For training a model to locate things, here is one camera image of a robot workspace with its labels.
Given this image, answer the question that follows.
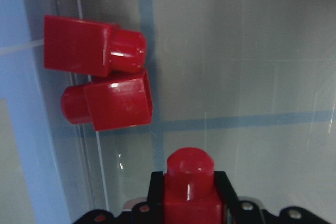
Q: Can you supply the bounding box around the clear plastic storage box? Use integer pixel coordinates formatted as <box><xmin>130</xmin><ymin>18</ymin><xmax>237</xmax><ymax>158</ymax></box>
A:
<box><xmin>1</xmin><ymin>0</ymin><xmax>335</xmax><ymax>223</ymax></box>

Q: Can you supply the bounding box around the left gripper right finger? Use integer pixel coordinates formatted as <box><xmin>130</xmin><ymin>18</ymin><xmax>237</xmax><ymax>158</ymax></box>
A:
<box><xmin>214</xmin><ymin>171</ymin><xmax>239</xmax><ymax>223</ymax></box>

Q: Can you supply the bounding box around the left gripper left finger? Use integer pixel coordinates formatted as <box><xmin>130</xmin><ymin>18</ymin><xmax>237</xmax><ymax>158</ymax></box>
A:
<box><xmin>147</xmin><ymin>172</ymin><xmax>164</xmax><ymax>223</ymax></box>

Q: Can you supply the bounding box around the red block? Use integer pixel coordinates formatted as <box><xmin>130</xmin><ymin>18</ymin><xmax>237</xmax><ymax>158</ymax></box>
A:
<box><xmin>60</xmin><ymin>69</ymin><xmax>153</xmax><ymax>131</ymax></box>
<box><xmin>163</xmin><ymin>147</ymin><xmax>224</xmax><ymax>223</ymax></box>
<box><xmin>44</xmin><ymin>15</ymin><xmax>147</xmax><ymax>77</ymax></box>

